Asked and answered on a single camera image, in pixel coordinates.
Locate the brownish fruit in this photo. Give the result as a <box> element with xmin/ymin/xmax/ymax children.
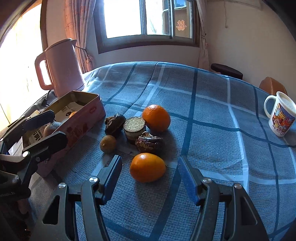
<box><xmin>44</xmin><ymin>121</ymin><xmax>61</xmax><ymax>137</ymax></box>

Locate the small yellowish round fruit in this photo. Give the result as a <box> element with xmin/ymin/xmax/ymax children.
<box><xmin>100</xmin><ymin>135</ymin><xmax>116</xmax><ymax>153</ymax></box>

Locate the orange fruit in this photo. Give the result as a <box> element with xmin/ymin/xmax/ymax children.
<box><xmin>129</xmin><ymin>153</ymin><xmax>166</xmax><ymax>183</ymax></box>
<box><xmin>142</xmin><ymin>104</ymin><xmax>171</xmax><ymax>132</ymax></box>

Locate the dark shriveled fruit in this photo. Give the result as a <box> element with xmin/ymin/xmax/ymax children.
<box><xmin>104</xmin><ymin>113</ymin><xmax>126</xmax><ymax>138</ymax></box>

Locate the brown wrinkled fruit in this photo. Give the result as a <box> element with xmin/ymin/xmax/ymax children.
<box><xmin>135</xmin><ymin>131</ymin><xmax>164</xmax><ymax>155</ymax></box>

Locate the rectangular metal tin box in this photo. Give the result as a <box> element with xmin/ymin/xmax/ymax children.
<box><xmin>37</xmin><ymin>91</ymin><xmax>106</xmax><ymax>177</ymax></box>

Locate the pink electric kettle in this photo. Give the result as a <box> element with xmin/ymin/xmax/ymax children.
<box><xmin>35</xmin><ymin>38</ymin><xmax>84</xmax><ymax>98</ymax></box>

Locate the cut round fruit half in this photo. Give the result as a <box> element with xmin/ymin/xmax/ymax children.
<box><xmin>123</xmin><ymin>117</ymin><xmax>146</xmax><ymax>142</ymax></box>

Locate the blue plaid tablecloth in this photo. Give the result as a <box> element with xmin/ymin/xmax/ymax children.
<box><xmin>23</xmin><ymin>61</ymin><xmax>296</xmax><ymax>241</ymax></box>

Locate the white printed mug with lid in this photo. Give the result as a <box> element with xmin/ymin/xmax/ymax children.
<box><xmin>263</xmin><ymin>91</ymin><xmax>296</xmax><ymax>137</ymax></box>

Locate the pink left curtain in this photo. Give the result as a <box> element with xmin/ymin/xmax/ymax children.
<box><xmin>64</xmin><ymin>0</ymin><xmax>96</xmax><ymax>73</ymax></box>

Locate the pink curtain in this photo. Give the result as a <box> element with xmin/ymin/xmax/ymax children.
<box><xmin>196</xmin><ymin>0</ymin><xmax>210</xmax><ymax>70</ymax></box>
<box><xmin>64</xmin><ymin>0</ymin><xmax>96</xmax><ymax>73</ymax></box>

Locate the dark round stool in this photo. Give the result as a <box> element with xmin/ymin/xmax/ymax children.
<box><xmin>210</xmin><ymin>63</ymin><xmax>243</xmax><ymax>80</ymax></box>

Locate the brown leather armchair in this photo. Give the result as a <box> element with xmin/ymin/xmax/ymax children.
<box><xmin>259</xmin><ymin>77</ymin><xmax>287</xmax><ymax>95</ymax></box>

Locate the pink right curtain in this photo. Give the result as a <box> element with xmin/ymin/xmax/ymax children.
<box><xmin>196</xmin><ymin>0</ymin><xmax>210</xmax><ymax>70</ymax></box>

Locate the black kettle power cord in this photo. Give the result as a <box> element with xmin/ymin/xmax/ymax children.
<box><xmin>41</xmin><ymin>89</ymin><xmax>55</xmax><ymax>108</ymax></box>

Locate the window with wooden frame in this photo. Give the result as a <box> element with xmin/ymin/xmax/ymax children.
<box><xmin>94</xmin><ymin>0</ymin><xmax>199</xmax><ymax>53</ymax></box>

